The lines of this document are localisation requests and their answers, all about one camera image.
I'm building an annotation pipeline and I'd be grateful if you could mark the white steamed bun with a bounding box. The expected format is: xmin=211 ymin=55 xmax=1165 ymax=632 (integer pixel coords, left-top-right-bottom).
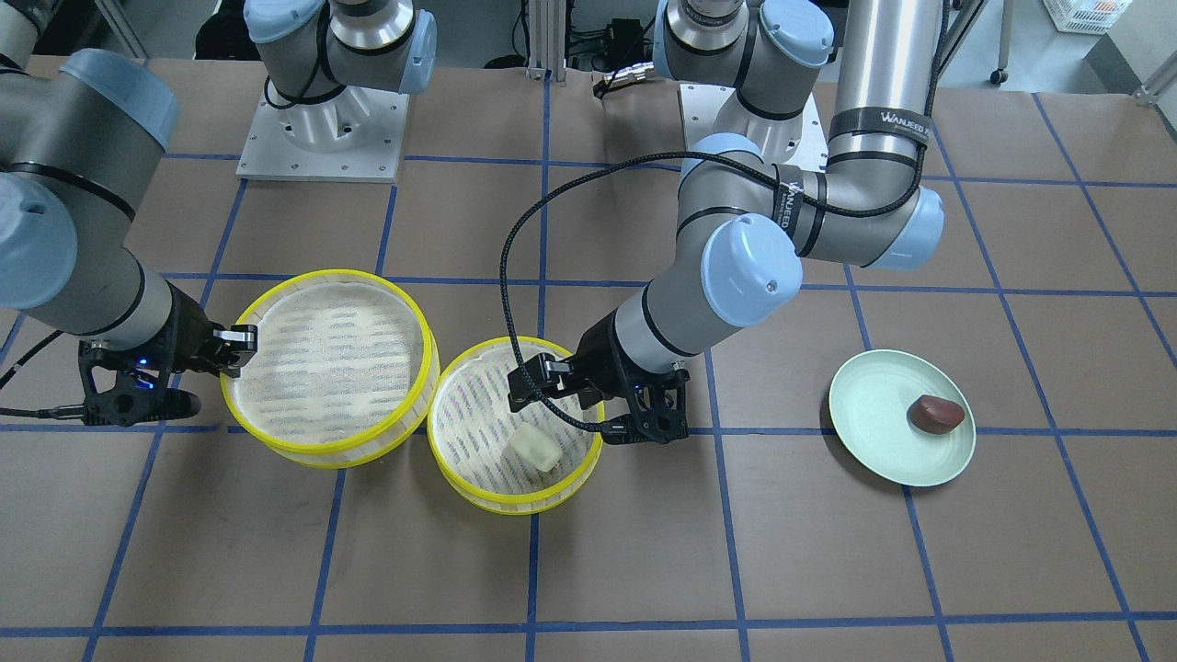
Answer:
xmin=508 ymin=422 xmax=564 ymax=474

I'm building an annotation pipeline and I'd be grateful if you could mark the dark red bun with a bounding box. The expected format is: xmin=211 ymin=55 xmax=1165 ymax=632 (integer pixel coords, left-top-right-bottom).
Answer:
xmin=907 ymin=393 xmax=966 ymax=436

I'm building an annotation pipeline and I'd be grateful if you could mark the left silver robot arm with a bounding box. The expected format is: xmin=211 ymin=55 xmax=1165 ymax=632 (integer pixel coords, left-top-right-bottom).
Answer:
xmin=505 ymin=1 xmax=953 ymax=444

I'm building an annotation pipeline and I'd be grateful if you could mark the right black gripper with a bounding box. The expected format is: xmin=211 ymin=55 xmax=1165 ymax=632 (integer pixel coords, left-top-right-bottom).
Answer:
xmin=77 ymin=284 xmax=259 ymax=426

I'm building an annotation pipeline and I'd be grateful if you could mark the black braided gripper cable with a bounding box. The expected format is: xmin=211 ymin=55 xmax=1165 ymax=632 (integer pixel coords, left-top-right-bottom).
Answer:
xmin=498 ymin=28 xmax=947 ymax=435

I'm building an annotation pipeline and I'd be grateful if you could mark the light green plate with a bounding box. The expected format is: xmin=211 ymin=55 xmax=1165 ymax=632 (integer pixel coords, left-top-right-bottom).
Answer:
xmin=827 ymin=350 xmax=977 ymax=486

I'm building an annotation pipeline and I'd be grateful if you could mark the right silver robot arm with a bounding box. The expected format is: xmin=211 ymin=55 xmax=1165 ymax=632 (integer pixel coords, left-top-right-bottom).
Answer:
xmin=1 ymin=1 xmax=438 ymax=426

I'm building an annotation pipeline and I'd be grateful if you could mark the white plastic basket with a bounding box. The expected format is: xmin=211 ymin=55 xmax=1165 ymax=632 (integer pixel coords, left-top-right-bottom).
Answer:
xmin=1042 ymin=0 xmax=1132 ymax=35

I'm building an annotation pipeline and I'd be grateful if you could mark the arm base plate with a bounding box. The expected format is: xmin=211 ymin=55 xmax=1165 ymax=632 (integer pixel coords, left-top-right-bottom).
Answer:
xmin=237 ymin=86 xmax=412 ymax=184
xmin=680 ymin=82 xmax=827 ymax=171

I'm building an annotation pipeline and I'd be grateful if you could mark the yellow steamer layer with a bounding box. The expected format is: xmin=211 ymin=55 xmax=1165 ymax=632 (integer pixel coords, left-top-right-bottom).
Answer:
xmin=426 ymin=337 xmax=604 ymax=515
xmin=220 ymin=269 xmax=441 ymax=469

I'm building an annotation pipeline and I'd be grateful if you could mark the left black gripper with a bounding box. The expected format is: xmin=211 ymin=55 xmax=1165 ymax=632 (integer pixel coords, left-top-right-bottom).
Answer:
xmin=508 ymin=313 xmax=690 ymax=445

